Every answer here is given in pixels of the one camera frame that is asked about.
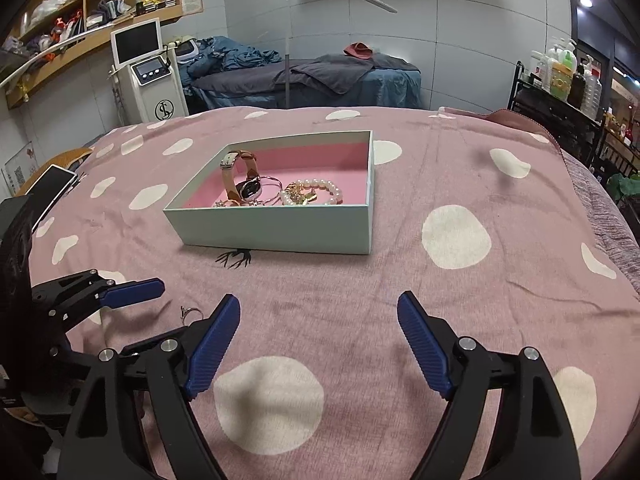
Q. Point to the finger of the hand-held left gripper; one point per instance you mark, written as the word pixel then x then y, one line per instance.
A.
pixel 145 341
pixel 135 292

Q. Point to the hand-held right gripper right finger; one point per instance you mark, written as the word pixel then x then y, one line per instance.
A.
pixel 425 350

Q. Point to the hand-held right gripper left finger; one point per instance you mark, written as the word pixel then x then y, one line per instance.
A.
pixel 210 350

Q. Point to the pale green box pink lining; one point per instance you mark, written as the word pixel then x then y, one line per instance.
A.
pixel 270 227

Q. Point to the thin silver bangle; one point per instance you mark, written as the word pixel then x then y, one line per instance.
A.
pixel 278 181

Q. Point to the pink polka dot blanket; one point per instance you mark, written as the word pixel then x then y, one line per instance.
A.
pixel 350 270

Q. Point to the white framed tablet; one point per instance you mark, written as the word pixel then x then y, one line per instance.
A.
pixel 50 190

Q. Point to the white beauty machine with screen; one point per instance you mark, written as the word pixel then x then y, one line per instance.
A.
pixel 160 100

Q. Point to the mauve knitted blanket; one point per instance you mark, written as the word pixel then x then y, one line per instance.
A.
pixel 605 210

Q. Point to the dusty pink cloth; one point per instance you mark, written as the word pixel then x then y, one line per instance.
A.
pixel 520 125

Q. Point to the crumpled blue sheet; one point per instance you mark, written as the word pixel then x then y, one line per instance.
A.
pixel 235 57

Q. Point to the green potted plant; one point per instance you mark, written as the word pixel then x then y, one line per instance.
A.
pixel 625 185

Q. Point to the massage bed with blue cover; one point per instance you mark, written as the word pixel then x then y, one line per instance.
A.
pixel 395 90

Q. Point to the pile of colourful clothes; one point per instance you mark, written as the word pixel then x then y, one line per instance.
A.
pixel 55 35

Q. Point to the black metal trolley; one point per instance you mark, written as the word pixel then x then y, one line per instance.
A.
pixel 550 105

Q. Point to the folded grey cloth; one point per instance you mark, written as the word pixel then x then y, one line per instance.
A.
pixel 114 8

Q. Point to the dark display rack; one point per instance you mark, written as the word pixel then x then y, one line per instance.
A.
pixel 622 140

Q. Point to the dark grey towel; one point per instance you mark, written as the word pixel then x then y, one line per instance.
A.
pixel 330 75

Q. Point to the white plastic bag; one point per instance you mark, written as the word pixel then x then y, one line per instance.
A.
pixel 50 7

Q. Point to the red cloth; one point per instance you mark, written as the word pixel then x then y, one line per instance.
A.
pixel 357 51

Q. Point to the cluster of toiletry bottles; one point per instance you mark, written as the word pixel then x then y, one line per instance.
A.
pixel 562 72

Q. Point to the white wall notice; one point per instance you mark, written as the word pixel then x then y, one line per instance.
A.
pixel 20 167

